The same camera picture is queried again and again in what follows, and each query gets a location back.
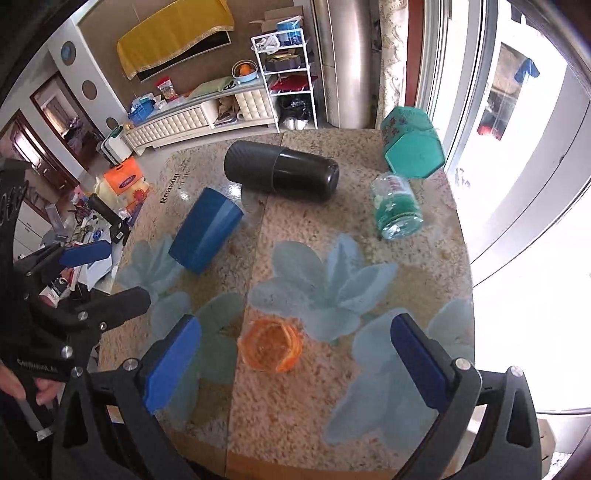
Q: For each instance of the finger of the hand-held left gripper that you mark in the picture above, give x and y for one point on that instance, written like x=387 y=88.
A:
x=115 y=305
x=85 y=254

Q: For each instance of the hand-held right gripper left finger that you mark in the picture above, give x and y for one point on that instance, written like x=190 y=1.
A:
x=171 y=364

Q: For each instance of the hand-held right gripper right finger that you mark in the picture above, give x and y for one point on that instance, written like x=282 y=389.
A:
x=418 y=364

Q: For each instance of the orange glass cup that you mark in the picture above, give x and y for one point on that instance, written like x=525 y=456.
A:
x=272 y=346

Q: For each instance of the blue cup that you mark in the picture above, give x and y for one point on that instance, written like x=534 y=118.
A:
x=205 y=230

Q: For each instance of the black thermos cup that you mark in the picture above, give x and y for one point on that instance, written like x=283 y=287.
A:
x=281 y=170

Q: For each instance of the person's left hand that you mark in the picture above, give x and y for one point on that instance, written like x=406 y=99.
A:
x=44 y=387

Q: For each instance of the orange bag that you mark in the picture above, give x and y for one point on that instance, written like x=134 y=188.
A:
x=122 y=177

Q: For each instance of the wooden door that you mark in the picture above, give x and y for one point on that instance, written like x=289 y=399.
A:
x=25 y=147

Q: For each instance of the blue basket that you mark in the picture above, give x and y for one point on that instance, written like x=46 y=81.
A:
x=141 y=110

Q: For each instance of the clear glass jar teal label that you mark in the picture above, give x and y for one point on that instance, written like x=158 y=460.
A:
x=397 y=207

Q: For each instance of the white tufted cabinet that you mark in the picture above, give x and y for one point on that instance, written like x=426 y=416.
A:
x=198 y=119

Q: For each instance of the red snack bag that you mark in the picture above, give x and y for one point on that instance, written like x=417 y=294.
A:
x=167 y=87

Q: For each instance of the green cushion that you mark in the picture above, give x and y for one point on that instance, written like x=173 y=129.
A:
x=212 y=85

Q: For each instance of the teal hexagonal container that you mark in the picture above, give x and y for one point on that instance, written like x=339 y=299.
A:
x=411 y=143

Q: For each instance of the television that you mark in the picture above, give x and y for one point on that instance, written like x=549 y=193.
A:
x=194 y=53

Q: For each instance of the yellow cloth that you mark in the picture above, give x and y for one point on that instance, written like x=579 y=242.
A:
x=175 y=34

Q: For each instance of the fruit bowl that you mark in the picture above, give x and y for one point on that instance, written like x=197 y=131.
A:
x=244 y=71

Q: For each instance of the black plastic bag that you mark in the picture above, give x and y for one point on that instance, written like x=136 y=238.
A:
x=295 y=108

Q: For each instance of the white shelf rack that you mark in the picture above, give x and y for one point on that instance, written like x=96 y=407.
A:
x=286 y=78

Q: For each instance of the white plastic bag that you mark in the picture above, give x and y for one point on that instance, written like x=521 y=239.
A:
x=268 y=43

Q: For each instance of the cardboard box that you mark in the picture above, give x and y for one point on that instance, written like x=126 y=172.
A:
x=276 y=21

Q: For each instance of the patterned curtain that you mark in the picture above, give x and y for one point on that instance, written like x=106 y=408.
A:
x=392 y=60

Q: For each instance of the silver column air conditioner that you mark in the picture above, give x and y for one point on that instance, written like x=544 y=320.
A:
x=346 y=60

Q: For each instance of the blue hanging garment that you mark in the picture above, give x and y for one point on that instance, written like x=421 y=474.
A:
x=526 y=69

